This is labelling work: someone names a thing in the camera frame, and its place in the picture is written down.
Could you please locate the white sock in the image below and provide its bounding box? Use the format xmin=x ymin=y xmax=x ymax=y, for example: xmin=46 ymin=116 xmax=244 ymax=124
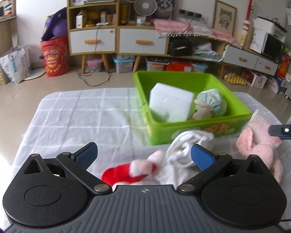
xmin=165 ymin=130 xmax=215 ymax=168

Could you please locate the red santa plush toy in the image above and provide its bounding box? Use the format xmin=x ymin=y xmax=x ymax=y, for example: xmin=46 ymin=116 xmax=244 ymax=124
xmin=101 ymin=150 xmax=165 ymax=189

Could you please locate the pink plush rabbit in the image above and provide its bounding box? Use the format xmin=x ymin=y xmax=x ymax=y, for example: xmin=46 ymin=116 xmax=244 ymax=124
xmin=236 ymin=115 xmax=283 ymax=182

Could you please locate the white cloth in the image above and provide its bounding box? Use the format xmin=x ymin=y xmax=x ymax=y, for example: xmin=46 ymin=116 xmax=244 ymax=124
xmin=156 ymin=162 xmax=201 ymax=188

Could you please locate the grey checked tablecloth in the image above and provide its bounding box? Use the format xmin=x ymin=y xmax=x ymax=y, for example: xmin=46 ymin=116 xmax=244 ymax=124
xmin=9 ymin=88 xmax=291 ymax=219

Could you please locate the green plastic storage bin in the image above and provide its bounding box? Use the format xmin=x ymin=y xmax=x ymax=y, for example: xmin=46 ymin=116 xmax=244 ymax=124
xmin=133 ymin=71 xmax=251 ymax=145

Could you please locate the white foam block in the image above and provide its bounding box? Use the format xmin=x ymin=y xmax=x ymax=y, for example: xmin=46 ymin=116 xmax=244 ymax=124
xmin=149 ymin=83 xmax=194 ymax=123

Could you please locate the yellow egg tray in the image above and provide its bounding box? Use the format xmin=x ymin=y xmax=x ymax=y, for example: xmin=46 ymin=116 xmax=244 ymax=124
xmin=223 ymin=73 xmax=247 ymax=86

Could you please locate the white microwave oven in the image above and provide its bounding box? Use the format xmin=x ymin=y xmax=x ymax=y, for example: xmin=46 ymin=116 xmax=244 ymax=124
xmin=249 ymin=28 xmax=284 ymax=62

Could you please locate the red cardboard box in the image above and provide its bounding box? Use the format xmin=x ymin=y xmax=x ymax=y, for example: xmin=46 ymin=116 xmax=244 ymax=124
xmin=164 ymin=59 xmax=192 ymax=73

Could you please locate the clear storage box blue lid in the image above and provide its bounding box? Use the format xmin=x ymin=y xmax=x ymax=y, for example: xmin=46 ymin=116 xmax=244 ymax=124
xmin=112 ymin=55 xmax=135 ymax=74

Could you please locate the low wooden tv bench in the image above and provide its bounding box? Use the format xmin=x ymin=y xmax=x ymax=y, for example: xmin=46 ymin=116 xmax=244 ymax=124
xmin=182 ymin=35 xmax=278 ymax=78

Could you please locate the white printer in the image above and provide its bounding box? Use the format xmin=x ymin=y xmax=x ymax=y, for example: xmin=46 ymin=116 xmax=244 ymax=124
xmin=253 ymin=17 xmax=287 ymax=43

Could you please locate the red printed bag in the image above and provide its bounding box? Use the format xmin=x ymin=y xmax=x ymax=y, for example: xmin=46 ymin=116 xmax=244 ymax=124
xmin=40 ymin=37 xmax=70 ymax=77

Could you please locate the black box under bench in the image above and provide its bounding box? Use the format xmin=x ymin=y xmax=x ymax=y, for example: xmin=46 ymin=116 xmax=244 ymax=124
xmin=168 ymin=37 xmax=192 ymax=57

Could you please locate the white paper shopping bag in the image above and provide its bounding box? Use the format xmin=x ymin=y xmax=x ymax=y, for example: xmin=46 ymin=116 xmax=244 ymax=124
xmin=0 ymin=45 xmax=31 ymax=85

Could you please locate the wooden shelf cabinet with drawers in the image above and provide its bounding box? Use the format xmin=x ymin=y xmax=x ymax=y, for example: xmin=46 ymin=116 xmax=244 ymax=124
xmin=67 ymin=0 xmax=169 ymax=74

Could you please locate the framed cartoon picture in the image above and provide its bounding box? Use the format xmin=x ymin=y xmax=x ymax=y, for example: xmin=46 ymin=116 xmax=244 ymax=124
xmin=212 ymin=0 xmax=237 ymax=36

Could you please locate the purple plush toy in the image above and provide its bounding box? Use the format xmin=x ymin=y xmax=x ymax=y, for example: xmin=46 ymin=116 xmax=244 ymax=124
xmin=41 ymin=7 xmax=68 ymax=41

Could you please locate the pink table runner cloth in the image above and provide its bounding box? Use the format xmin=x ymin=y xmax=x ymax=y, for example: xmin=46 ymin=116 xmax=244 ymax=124
xmin=152 ymin=19 xmax=242 ymax=49

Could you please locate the framed cat picture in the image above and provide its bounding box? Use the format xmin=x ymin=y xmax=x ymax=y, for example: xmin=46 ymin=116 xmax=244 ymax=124
xmin=153 ymin=0 xmax=178 ymax=20

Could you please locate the small white desk fan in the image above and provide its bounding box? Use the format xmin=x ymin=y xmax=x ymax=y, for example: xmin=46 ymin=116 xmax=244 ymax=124
xmin=134 ymin=0 xmax=157 ymax=26

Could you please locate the black power cable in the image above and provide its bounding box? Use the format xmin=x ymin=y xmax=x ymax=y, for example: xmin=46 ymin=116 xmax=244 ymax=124
xmin=78 ymin=24 xmax=112 ymax=87

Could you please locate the red hanging wall ornament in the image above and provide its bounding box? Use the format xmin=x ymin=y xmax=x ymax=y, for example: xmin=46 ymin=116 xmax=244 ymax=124
xmin=240 ymin=0 xmax=254 ymax=47

